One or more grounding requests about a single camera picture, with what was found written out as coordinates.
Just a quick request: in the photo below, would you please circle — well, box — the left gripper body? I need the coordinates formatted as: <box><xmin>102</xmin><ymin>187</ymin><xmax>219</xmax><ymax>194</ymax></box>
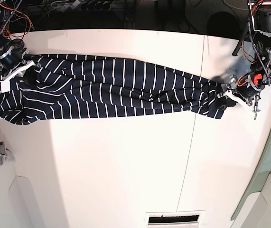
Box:
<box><xmin>217</xmin><ymin>73</ymin><xmax>265</xmax><ymax>113</ymax></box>

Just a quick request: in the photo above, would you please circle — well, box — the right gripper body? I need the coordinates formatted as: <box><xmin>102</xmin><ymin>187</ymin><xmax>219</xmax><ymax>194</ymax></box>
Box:
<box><xmin>0</xmin><ymin>39</ymin><xmax>32</xmax><ymax>79</ymax></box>

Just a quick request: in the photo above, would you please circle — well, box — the navy white striped t-shirt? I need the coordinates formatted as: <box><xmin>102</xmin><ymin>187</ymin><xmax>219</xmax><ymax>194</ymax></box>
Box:
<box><xmin>0</xmin><ymin>54</ymin><xmax>226</xmax><ymax>125</ymax></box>

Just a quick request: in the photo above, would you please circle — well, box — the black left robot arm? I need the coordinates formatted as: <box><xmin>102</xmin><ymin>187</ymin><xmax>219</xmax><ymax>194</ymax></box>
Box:
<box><xmin>217</xmin><ymin>0</ymin><xmax>271</xmax><ymax>114</ymax></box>

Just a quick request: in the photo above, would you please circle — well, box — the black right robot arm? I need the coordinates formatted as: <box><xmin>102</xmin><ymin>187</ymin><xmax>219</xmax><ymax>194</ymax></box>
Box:
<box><xmin>0</xmin><ymin>0</ymin><xmax>39</xmax><ymax>85</ymax></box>

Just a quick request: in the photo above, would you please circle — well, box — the white bin left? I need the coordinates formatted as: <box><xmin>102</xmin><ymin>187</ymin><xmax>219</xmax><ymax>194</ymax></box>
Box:
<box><xmin>0</xmin><ymin>161</ymin><xmax>46</xmax><ymax>228</ymax></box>

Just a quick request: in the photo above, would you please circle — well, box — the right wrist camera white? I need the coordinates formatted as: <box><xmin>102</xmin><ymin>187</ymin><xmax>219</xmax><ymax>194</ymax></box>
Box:
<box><xmin>0</xmin><ymin>79</ymin><xmax>11</xmax><ymax>93</ymax></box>

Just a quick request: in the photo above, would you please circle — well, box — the black cable sleeve right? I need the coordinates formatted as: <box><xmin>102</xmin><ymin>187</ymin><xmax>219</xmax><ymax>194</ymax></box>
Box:
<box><xmin>232</xmin><ymin>28</ymin><xmax>249</xmax><ymax>57</ymax></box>

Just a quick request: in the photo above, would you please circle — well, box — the white cables background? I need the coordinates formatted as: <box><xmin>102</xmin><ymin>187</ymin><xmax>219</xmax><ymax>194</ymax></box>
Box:
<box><xmin>188</xmin><ymin>0</ymin><xmax>248</xmax><ymax>11</ymax></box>

